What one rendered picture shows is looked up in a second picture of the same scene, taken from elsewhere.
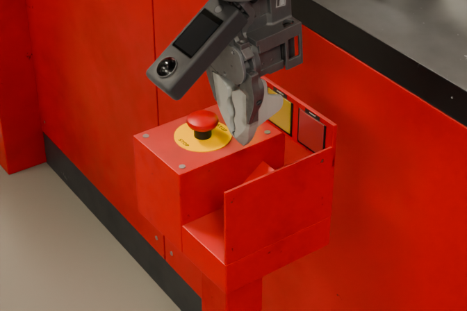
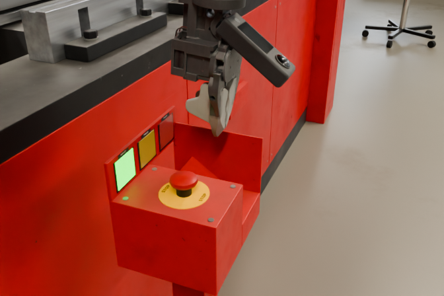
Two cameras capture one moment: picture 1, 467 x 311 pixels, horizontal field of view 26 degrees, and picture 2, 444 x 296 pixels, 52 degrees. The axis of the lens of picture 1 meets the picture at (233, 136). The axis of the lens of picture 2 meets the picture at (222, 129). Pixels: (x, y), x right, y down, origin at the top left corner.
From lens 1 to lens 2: 1.43 m
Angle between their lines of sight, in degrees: 98
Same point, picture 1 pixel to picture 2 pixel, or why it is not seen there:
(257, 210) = (236, 156)
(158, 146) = (219, 207)
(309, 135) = (166, 133)
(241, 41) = not seen: hidden behind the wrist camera
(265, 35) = not seen: hidden behind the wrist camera
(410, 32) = (54, 85)
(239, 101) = (232, 88)
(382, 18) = (33, 96)
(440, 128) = (121, 102)
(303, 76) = (18, 207)
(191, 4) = not seen: outside the picture
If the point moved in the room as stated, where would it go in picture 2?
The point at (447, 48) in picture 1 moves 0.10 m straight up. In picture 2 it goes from (72, 73) to (63, 16)
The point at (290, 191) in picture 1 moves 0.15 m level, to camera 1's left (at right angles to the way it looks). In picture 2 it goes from (210, 147) to (263, 189)
